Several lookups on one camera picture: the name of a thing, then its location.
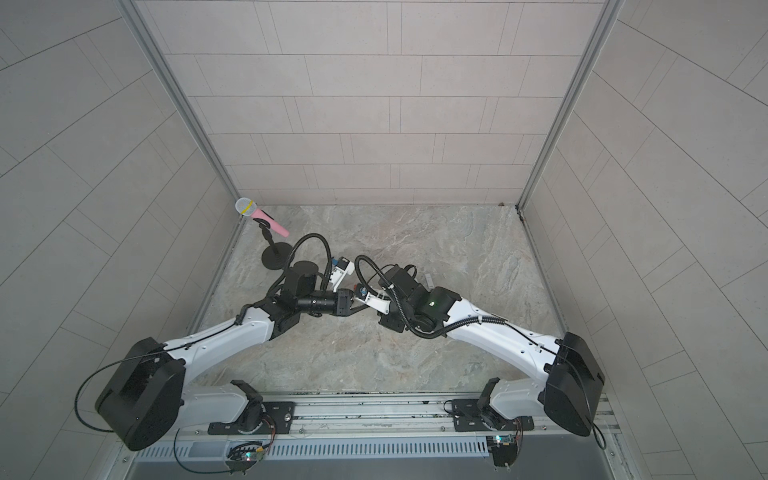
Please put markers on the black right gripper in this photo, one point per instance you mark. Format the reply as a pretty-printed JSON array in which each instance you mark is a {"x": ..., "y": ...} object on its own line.
[{"x": 389, "y": 298}]

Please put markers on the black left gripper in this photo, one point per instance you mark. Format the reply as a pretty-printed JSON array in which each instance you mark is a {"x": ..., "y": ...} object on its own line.
[{"x": 343, "y": 302}]

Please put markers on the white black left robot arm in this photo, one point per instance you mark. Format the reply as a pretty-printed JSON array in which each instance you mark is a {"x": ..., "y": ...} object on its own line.
[{"x": 149, "y": 392}]

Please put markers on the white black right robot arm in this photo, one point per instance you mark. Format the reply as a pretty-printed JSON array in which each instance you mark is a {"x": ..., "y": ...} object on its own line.
[{"x": 566, "y": 382}]

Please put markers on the pink toy microphone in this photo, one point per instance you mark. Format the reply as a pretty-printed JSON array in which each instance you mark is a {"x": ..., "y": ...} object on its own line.
[{"x": 249, "y": 208}]

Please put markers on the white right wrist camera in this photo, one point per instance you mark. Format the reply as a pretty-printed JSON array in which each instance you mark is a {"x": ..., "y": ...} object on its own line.
[{"x": 377, "y": 301}]

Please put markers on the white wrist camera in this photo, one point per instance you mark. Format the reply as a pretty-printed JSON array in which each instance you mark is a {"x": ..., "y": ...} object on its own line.
[
  {"x": 341, "y": 268},
  {"x": 377, "y": 301}
]

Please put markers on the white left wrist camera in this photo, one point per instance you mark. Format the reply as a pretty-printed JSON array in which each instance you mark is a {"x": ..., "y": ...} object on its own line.
[{"x": 341, "y": 268}]

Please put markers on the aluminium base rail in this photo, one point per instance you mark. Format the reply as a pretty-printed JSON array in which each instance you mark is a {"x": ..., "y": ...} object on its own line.
[{"x": 357, "y": 427}]

